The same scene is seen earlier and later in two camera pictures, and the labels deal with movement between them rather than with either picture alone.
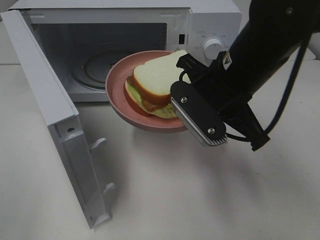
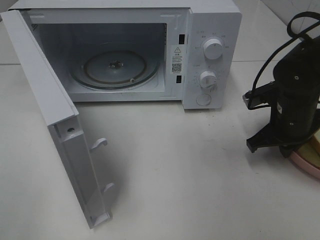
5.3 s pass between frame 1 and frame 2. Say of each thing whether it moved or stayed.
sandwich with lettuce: moved
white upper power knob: stayed
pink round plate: moved
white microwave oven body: stayed
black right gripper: moved
